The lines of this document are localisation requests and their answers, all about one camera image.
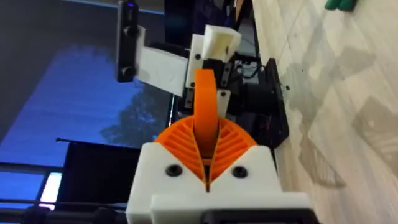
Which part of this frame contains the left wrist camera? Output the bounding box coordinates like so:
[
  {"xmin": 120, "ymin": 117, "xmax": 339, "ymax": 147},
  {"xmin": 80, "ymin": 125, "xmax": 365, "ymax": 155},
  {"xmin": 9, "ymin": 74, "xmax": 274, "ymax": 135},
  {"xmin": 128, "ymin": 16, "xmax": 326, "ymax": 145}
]
[{"xmin": 116, "ymin": 0, "xmax": 140, "ymax": 83}]

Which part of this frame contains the black monitor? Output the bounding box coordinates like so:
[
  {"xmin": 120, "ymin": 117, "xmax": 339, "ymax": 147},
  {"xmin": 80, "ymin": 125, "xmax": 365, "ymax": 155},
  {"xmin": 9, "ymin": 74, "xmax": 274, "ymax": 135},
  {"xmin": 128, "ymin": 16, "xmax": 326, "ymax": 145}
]
[{"xmin": 55, "ymin": 138, "xmax": 141, "ymax": 207}]

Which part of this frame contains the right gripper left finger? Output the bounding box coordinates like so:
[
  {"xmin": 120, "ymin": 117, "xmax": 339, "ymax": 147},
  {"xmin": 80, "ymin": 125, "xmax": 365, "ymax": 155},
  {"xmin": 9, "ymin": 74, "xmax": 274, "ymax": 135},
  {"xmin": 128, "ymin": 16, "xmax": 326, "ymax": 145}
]
[{"xmin": 126, "ymin": 116, "xmax": 208, "ymax": 224}]

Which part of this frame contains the green toy vegetable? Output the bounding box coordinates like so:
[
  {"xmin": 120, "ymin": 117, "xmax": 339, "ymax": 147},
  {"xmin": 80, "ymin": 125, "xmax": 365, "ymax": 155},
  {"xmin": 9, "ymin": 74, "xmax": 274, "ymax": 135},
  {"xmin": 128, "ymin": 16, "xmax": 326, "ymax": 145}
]
[{"xmin": 324, "ymin": 0, "xmax": 358, "ymax": 12}]

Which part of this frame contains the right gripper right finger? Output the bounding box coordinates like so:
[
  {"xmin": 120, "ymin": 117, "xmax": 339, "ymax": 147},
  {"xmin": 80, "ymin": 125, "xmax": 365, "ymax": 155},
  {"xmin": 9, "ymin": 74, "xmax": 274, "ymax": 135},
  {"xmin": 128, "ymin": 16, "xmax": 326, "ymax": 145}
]
[{"xmin": 208, "ymin": 117, "xmax": 282, "ymax": 194}]

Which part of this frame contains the black upright wrist plate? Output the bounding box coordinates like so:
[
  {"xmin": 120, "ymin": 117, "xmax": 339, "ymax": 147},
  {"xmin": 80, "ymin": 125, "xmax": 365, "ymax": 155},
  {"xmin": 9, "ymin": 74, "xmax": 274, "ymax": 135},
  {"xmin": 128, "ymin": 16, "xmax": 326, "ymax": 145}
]
[{"xmin": 264, "ymin": 57, "xmax": 290, "ymax": 149}]

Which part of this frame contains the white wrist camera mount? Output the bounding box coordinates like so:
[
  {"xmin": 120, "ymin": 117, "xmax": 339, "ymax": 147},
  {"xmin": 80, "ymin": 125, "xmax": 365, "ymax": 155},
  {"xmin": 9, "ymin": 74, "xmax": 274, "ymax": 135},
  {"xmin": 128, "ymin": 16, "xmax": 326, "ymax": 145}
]
[{"xmin": 135, "ymin": 25, "xmax": 189, "ymax": 98}]

